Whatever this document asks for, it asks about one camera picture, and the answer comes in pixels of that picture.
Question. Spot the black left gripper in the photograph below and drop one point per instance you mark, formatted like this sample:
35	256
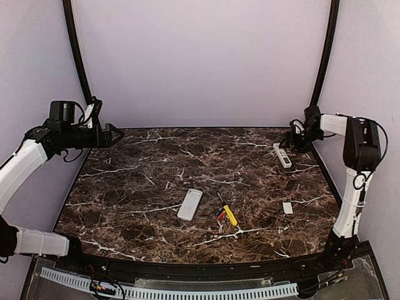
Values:
106	142

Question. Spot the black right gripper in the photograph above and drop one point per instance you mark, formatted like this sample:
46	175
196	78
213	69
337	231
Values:
287	137

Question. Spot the white remote control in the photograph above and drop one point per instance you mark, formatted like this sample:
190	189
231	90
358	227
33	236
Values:
282	155

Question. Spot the grey battery cover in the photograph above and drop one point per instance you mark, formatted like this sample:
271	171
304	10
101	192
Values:
287	208

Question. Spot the yellow handle screwdriver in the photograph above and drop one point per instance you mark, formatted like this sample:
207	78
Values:
228	211

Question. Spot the red battery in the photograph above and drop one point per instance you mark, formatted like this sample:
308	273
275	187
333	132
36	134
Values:
221	215

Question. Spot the blue purple battery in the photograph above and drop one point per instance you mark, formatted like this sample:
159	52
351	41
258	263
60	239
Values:
219	211

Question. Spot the grey remote control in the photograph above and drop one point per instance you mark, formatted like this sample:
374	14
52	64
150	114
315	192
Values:
190	204

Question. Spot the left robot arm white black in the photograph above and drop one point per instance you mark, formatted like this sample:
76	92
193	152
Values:
39	145

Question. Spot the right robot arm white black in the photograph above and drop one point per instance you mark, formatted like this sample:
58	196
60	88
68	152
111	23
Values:
361	155

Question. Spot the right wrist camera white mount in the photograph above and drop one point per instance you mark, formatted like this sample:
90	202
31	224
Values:
297	126

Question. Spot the left black frame post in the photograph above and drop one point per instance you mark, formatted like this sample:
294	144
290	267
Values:
75	49

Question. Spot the black frame post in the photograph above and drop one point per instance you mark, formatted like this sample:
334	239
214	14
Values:
326	52
75	49

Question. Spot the right black frame post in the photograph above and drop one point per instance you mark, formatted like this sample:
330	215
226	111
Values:
326	52

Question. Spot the white slotted cable duct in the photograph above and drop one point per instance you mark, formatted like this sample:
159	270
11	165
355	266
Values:
158	289

